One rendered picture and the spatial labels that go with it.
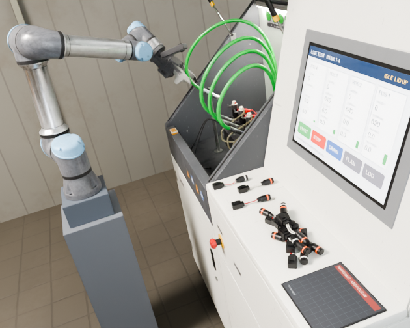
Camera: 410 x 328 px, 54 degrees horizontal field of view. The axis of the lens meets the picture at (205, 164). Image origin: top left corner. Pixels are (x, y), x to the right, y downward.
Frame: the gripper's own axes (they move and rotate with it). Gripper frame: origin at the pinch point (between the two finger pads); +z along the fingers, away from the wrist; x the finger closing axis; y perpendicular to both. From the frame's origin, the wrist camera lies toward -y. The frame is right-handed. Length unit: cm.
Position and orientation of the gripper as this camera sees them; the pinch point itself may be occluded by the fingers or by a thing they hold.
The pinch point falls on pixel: (192, 79)
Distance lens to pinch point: 175.3
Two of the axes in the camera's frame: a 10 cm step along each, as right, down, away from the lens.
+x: -3.4, 2.9, -8.9
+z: 7.1, 7.1, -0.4
